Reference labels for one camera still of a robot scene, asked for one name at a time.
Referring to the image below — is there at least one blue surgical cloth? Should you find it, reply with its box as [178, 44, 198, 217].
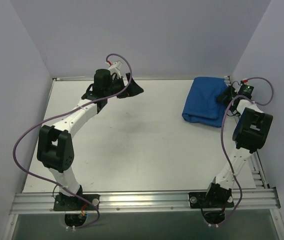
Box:
[181, 76, 227, 128]

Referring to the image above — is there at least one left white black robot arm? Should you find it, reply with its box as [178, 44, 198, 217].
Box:
[36, 69, 144, 210]

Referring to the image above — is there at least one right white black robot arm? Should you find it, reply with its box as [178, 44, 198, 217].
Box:
[204, 81, 273, 207]

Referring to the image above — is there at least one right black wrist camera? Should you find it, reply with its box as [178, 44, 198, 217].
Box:
[237, 84, 254, 99]

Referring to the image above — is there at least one aluminium right side rail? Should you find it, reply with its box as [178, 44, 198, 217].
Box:
[248, 152, 270, 189]

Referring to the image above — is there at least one aluminium rail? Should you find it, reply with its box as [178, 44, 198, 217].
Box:
[248, 152, 270, 189]
[10, 188, 281, 215]

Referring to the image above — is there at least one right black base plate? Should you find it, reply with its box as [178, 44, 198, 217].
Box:
[188, 191, 235, 209]

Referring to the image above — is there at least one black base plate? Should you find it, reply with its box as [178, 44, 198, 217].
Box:
[188, 191, 235, 209]
[53, 193, 100, 212]

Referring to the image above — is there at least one aluminium front rail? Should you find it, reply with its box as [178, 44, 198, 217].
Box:
[10, 188, 281, 215]

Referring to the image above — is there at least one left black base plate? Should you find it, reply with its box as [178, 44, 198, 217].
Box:
[53, 193, 100, 212]

